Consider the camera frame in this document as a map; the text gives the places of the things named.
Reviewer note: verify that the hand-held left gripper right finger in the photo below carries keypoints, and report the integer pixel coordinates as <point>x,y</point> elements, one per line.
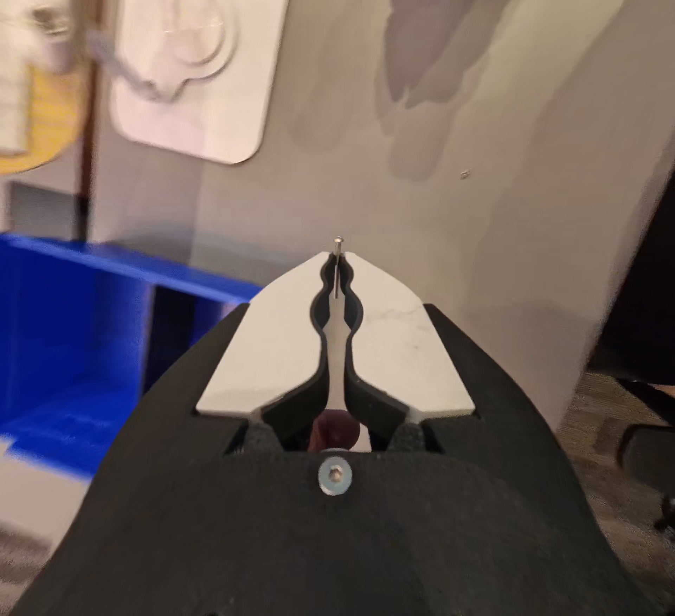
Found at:
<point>406,352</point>

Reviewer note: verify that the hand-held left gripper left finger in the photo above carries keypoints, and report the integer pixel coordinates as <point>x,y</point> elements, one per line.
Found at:
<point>263,352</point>

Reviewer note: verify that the white stand leg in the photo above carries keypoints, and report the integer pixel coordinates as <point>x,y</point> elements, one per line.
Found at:
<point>124,70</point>

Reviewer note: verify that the blue plastic bin with dividers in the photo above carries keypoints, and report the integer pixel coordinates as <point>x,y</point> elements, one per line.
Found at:
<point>68,342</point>

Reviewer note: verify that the small steel bolt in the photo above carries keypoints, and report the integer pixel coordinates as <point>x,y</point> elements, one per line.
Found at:
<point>338,243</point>

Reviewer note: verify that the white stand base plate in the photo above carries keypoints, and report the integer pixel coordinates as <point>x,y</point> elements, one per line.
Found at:
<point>248,73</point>

